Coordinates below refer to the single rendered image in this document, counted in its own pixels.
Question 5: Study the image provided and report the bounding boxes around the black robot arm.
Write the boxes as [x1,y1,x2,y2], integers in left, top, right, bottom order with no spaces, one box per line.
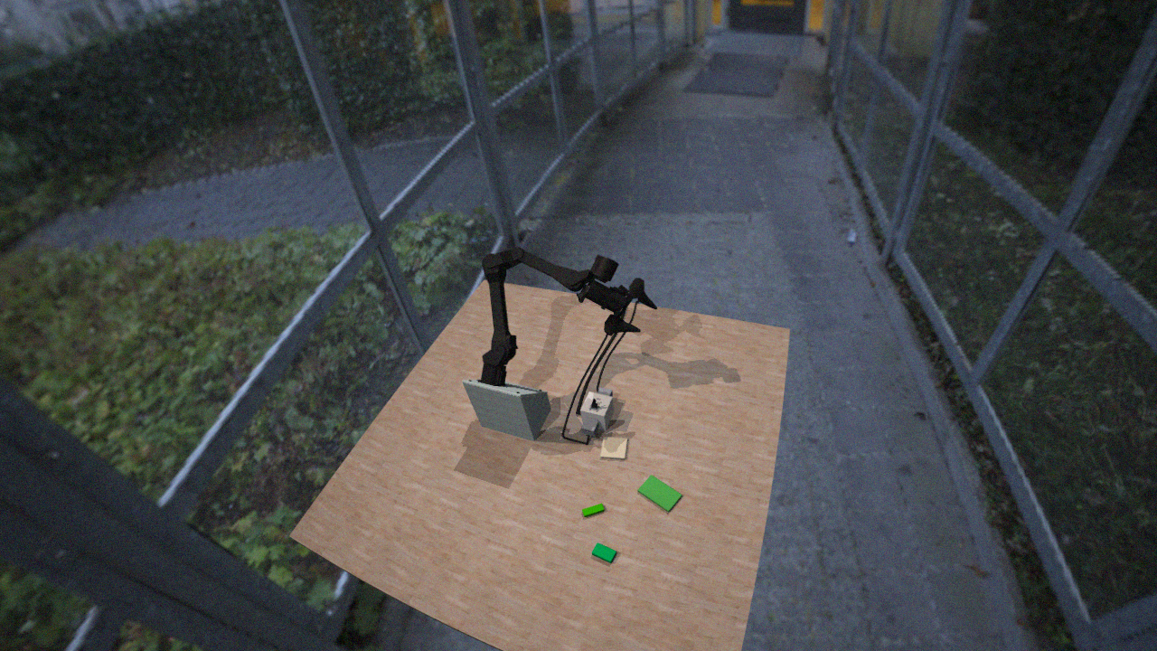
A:
[478,247,619,386]

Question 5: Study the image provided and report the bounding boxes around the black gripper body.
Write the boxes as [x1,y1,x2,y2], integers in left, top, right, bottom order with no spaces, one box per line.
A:
[599,278,644,336]

